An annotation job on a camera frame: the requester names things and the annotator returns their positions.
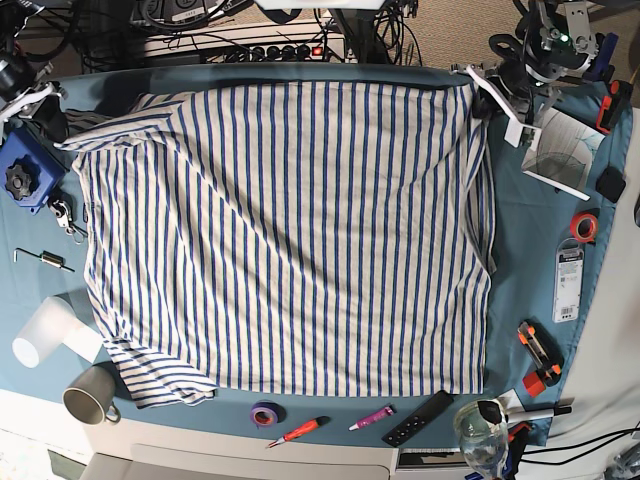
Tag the teal table cloth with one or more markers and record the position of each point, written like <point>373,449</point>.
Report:
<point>532,218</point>

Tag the blue white striped T-shirt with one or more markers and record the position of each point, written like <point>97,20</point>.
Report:
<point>302,238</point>

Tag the pink glue tube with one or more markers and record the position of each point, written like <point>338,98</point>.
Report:
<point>384,412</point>

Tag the grey ceramic mug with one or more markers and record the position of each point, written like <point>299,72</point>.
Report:
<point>90,397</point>

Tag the orange black bar clamp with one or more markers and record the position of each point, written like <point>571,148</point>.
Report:
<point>546,356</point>

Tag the black power strip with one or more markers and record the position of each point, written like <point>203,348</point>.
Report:
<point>277,53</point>

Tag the blue black clamp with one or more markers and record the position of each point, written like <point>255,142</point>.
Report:
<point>600,68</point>

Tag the black remote control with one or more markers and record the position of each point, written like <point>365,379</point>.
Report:
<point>419,419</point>

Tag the metal keyring clip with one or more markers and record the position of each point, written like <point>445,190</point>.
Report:
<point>64,218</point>

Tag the red screwdriver pen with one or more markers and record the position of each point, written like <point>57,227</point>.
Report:
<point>300,431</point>

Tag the black marker pen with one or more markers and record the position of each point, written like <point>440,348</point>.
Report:
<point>515,417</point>

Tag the red tape roll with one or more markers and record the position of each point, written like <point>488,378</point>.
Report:
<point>584,227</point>

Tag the clear wine glass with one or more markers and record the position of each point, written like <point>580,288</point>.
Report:
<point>481,431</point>

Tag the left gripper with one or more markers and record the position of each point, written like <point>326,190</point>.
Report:
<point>517,86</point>

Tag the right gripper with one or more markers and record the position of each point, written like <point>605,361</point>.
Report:
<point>51,121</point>

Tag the white grey notebook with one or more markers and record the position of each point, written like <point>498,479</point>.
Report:
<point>564,155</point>

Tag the blue block with black knob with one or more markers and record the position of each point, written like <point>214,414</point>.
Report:
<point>29,172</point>

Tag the clear blister pack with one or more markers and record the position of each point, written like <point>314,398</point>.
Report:
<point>568,280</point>

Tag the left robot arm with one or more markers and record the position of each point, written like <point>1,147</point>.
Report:
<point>552,40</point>

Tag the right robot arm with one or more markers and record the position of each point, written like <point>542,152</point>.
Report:
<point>17,73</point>

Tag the steel hex key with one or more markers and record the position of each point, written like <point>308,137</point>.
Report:
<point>20,252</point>

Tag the purple tape roll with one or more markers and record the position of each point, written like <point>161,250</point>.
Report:
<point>265,414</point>

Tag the black square pad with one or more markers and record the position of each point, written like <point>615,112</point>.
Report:
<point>611,184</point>

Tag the orange black spring clamp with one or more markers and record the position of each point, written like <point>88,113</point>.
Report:
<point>613,104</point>

